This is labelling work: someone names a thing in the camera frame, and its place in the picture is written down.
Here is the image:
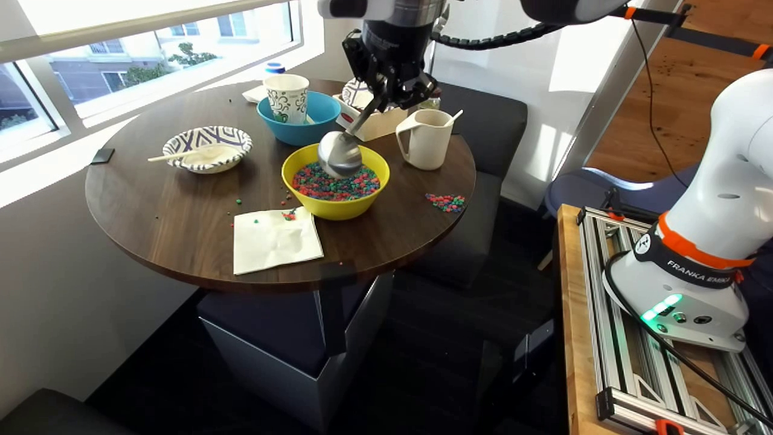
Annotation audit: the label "round dark wooden table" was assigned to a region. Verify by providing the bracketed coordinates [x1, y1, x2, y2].
[83, 78, 478, 360]

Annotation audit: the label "white pitcher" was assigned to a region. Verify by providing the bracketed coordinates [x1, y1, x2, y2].
[393, 107, 466, 175]

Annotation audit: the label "blue bowl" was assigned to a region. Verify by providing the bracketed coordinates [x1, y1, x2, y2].
[253, 89, 343, 149]

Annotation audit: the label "wooden bench top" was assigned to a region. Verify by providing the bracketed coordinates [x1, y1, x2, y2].
[556, 202, 773, 435]

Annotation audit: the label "cream rectangular box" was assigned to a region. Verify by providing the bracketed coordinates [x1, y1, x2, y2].
[334, 98, 443, 146]

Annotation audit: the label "spilled colourful cereal pile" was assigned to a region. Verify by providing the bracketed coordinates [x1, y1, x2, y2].
[424, 190, 469, 216]

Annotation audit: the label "black floor box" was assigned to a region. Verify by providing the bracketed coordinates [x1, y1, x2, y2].
[469, 310, 564, 430]

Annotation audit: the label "window with white frame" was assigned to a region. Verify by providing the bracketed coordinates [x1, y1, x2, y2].
[0, 0, 326, 168]

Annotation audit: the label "colourful cereal pieces in bowl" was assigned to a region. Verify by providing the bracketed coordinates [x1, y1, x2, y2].
[291, 161, 382, 203]

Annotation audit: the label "aluminium profile frame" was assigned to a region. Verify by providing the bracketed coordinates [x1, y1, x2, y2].
[577, 203, 773, 435]

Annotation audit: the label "silver ladle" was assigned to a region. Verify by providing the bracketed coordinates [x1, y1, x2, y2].
[316, 100, 387, 178]

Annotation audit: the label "yellow bowl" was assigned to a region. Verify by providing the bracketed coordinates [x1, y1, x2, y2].
[279, 144, 393, 222]

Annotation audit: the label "black white patterned bowl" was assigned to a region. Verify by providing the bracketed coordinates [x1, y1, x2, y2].
[160, 123, 256, 180]
[340, 75, 375, 114]

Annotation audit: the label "small white packet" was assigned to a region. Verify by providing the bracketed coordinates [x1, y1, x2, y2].
[239, 83, 274, 107]

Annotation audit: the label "white paper napkin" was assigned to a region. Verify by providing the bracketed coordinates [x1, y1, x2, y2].
[232, 207, 326, 279]

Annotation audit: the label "patterned paper cup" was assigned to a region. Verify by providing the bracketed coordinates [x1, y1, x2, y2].
[262, 74, 312, 127]

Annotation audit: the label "dark blue chair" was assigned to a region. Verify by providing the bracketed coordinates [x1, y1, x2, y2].
[544, 165, 703, 225]

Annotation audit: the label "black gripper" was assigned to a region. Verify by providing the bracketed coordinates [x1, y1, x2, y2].
[340, 18, 443, 127]

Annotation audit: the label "black base cable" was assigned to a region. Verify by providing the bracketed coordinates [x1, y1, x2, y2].
[602, 249, 773, 430]

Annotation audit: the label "light wooden spoon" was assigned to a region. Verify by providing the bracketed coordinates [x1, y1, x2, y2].
[145, 146, 212, 168]

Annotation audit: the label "black stand with orange clamps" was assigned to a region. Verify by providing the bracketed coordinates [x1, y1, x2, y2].
[624, 2, 773, 68]

